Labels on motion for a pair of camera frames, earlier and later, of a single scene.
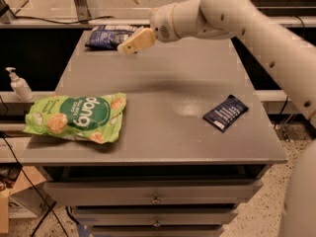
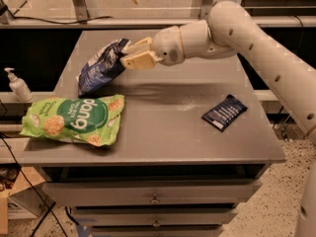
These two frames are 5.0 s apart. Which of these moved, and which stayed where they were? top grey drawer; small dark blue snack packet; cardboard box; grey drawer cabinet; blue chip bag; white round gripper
Moved: white round gripper; blue chip bag
Stayed: cardboard box; top grey drawer; small dark blue snack packet; grey drawer cabinet
